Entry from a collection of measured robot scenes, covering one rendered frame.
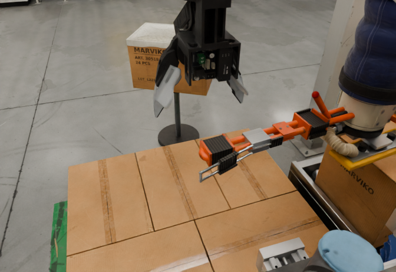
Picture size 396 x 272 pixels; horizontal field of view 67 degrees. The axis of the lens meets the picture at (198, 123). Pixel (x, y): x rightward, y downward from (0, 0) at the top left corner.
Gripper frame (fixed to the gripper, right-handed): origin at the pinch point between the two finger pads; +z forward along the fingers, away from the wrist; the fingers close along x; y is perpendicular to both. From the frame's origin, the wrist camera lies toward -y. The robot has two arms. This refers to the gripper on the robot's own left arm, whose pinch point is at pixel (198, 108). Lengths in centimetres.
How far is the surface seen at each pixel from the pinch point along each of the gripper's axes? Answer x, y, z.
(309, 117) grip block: 47, -27, 30
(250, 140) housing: 23.5, -22.1, 30.0
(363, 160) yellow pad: 64, -14, 43
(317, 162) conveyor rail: 91, -60, 93
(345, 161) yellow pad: 57, -16, 43
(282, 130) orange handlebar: 35, -24, 30
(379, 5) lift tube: 62, -28, -6
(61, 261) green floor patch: -66, -79, 152
